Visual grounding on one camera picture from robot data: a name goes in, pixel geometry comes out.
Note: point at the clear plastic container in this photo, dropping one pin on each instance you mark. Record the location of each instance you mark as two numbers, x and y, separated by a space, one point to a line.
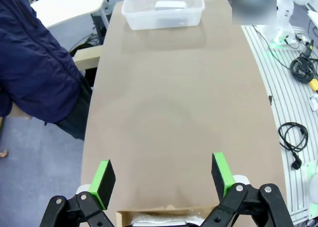
139 18

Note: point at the bubble-wrapped white clock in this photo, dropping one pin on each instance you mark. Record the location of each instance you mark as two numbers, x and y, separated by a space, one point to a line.
159 215

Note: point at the white side table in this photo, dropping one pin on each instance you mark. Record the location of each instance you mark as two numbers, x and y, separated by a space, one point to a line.
67 3

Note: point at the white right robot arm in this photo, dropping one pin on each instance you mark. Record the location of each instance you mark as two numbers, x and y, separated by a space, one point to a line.
284 16

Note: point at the white ribbed floor platform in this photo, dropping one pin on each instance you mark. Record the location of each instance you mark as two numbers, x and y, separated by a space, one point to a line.
280 93

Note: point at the person in navy jacket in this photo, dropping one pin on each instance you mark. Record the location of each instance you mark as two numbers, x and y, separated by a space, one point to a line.
29 50

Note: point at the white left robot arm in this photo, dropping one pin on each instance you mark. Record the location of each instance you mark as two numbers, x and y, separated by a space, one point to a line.
313 187

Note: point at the brown cardboard box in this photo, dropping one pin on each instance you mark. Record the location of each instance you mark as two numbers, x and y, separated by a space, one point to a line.
124 218

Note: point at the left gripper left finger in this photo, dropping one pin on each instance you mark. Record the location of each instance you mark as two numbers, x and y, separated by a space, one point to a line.
103 184

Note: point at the person's right hand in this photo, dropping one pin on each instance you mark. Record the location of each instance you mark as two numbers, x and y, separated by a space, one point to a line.
21 113

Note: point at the small white device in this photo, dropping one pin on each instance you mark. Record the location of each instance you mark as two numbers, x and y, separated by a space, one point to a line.
314 101

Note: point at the small black device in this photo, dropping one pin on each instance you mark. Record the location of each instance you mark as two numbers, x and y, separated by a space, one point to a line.
307 49

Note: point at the yellow plug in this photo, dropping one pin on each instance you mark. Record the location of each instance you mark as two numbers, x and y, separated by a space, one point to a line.
314 84

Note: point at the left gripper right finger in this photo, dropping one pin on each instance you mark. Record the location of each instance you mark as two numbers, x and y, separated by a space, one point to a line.
223 177

